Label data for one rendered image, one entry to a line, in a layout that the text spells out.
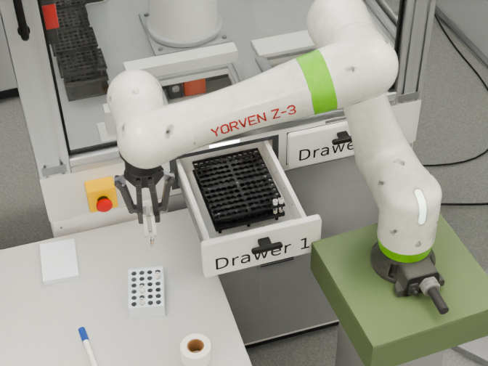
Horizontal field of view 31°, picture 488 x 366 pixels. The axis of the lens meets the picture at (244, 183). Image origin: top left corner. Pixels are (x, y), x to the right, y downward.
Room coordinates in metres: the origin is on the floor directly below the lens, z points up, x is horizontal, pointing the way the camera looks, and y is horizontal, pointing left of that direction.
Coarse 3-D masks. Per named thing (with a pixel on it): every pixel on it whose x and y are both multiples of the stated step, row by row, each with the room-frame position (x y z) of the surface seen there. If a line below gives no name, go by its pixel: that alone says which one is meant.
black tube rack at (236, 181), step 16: (208, 160) 1.70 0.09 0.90; (224, 160) 1.70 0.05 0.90; (240, 160) 1.70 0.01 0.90; (256, 160) 1.70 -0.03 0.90; (208, 176) 1.64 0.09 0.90; (224, 176) 1.64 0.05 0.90; (240, 176) 1.64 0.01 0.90; (256, 176) 1.63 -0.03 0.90; (208, 192) 1.59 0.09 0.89; (224, 192) 1.58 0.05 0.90; (240, 192) 1.58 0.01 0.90; (256, 192) 1.61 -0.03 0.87; (272, 192) 1.58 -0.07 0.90; (208, 208) 1.55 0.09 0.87; (224, 208) 1.52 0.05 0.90; (240, 208) 1.52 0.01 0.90; (224, 224) 1.50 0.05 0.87; (240, 224) 1.50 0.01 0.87
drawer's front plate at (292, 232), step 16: (272, 224) 1.44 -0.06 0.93; (288, 224) 1.44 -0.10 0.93; (304, 224) 1.44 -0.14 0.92; (320, 224) 1.45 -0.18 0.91; (208, 240) 1.39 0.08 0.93; (224, 240) 1.39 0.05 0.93; (240, 240) 1.40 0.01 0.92; (256, 240) 1.41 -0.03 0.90; (272, 240) 1.42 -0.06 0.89; (288, 240) 1.43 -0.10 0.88; (208, 256) 1.38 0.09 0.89; (224, 256) 1.39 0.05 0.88; (240, 256) 1.40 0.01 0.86; (272, 256) 1.42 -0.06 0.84; (288, 256) 1.43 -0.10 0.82; (208, 272) 1.38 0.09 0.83; (224, 272) 1.39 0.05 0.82
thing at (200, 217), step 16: (256, 144) 1.78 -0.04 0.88; (176, 160) 1.71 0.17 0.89; (192, 160) 1.73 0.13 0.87; (272, 160) 1.71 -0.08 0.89; (192, 176) 1.71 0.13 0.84; (272, 176) 1.70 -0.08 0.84; (192, 192) 1.65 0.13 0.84; (288, 192) 1.59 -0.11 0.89; (192, 208) 1.54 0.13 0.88; (288, 208) 1.58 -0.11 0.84; (208, 224) 1.53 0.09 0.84; (256, 224) 1.53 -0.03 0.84
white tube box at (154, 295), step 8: (136, 272) 1.42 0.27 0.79; (144, 272) 1.42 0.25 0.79; (152, 272) 1.42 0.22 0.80; (160, 272) 1.42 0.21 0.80; (128, 280) 1.39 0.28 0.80; (136, 280) 1.39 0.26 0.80; (144, 280) 1.39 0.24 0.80; (152, 280) 1.39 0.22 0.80; (160, 280) 1.39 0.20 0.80; (128, 288) 1.37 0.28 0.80; (136, 288) 1.37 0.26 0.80; (152, 288) 1.37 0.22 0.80; (160, 288) 1.37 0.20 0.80; (128, 296) 1.34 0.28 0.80; (136, 296) 1.34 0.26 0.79; (144, 296) 1.35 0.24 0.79; (152, 296) 1.35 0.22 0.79; (160, 296) 1.34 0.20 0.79; (128, 304) 1.32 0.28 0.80; (136, 304) 1.33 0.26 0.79; (152, 304) 1.32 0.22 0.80; (160, 304) 1.32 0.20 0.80; (136, 312) 1.31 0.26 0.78; (144, 312) 1.31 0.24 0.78; (152, 312) 1.31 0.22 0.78; (160, 312) 1.31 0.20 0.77
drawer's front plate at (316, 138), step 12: (300, 132) 1.77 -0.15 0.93; (312, 132) 1.77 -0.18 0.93; (324, 132) 1.78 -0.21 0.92; (336, 132) 1.79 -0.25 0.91; (348, 132) 1.80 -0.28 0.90; (288, 144) 1.76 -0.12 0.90; (300, 144) 1.76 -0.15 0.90; (312, 144) 1.77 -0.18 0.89; (324, 144) 1.78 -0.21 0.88; (288, 156) 1.76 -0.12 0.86; (312, 156) 1.77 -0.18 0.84; (324, 156) 1.78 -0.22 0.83; (336, 156) 1.79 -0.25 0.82
